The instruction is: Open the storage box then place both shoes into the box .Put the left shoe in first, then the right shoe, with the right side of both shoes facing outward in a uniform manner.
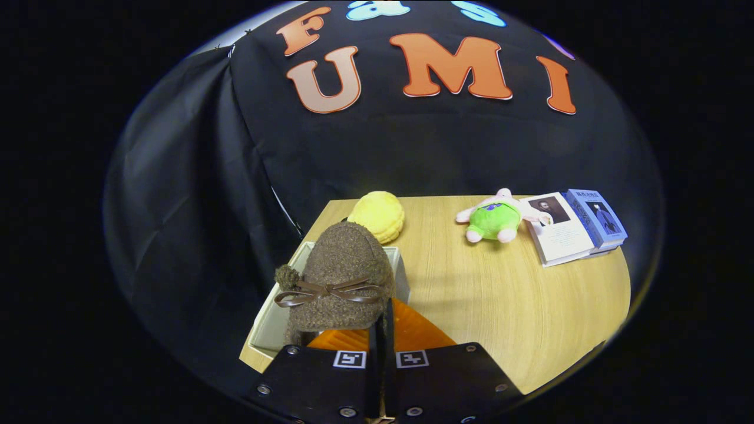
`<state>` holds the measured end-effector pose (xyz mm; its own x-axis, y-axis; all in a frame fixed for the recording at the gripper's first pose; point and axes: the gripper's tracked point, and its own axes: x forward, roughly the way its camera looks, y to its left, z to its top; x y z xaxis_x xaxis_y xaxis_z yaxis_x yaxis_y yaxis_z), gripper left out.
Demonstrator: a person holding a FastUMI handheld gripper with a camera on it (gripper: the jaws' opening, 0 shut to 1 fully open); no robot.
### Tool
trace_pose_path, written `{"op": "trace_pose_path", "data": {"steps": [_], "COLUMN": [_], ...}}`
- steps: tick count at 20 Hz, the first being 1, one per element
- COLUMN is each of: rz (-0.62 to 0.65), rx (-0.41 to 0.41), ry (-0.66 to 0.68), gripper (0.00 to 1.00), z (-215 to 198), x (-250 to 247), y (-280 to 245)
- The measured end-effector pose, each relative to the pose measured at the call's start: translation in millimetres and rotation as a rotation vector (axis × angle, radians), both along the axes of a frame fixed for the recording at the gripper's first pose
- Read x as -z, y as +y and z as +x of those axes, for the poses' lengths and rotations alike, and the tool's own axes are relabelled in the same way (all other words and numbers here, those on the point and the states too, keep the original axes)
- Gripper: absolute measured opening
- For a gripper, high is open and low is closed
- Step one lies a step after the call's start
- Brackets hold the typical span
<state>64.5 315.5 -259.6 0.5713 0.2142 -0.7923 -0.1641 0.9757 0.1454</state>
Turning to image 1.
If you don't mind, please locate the yellow round plush bun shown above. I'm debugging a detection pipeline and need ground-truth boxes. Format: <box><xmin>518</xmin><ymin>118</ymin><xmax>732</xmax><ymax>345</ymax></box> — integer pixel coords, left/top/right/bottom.
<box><xmin>348</xmin><ymin>191</ymin><xmax>406</xmax><ymax>245</ymax></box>

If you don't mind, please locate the cream fabric storage box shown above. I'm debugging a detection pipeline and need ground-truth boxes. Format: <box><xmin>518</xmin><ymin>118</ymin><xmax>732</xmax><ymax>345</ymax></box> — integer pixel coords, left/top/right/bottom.
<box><xmin>247</xmin><ymin>240</ymin><xmax>411</xmax><ymax>357</ymax></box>

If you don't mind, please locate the white paperback book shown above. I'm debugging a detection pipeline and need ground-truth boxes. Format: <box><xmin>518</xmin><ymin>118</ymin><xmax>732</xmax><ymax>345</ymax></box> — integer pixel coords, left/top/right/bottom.
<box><xmin>520</xmin><ymin>192</ymin><xmax>597</xmax><ymax>268</ymax></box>

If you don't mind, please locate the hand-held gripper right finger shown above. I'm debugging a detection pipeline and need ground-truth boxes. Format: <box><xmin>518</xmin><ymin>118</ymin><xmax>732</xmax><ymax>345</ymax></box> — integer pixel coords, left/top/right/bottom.
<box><xmin>383</xmin><ymin>297</ymin><xmax>525</xmax><ymax>422</ymax></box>

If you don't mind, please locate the brown fuzzy shoe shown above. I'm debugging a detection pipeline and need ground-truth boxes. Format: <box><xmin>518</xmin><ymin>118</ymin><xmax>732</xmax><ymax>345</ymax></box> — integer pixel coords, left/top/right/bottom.
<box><xmin>274</xmin><ymin>221</ymin><xmax>396</xmax><ymax>347</ymax></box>

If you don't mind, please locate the blue paperback book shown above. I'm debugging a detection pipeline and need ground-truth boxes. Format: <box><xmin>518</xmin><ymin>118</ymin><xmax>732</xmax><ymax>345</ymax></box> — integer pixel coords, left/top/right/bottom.
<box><xmin>563</xmin><ymin>188</ymin><xmax>629</xmax><ymax>253</ymax></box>

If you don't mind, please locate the black backdrop cloth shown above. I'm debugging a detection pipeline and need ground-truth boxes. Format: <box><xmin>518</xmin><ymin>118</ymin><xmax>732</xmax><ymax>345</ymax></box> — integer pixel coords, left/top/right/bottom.
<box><xmin>103</xmin><ymin>0</ymin><xmax>663</xmax><ymax>407</ymax></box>

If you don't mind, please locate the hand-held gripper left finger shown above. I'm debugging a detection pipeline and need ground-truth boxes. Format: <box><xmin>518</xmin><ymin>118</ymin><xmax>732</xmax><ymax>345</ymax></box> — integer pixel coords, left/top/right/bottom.
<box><xmin>247</xmin><ymin>321</ymin><xmax>381</xmax><ymax>422</ymax></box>

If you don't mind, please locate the green and pink plush toy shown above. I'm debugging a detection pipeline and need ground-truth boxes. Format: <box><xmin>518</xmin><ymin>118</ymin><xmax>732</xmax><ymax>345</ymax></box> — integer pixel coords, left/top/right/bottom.
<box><xmin>455</xmin><ymin>188</ymin><xmax>551</xmax><ymax>244</ymax></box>

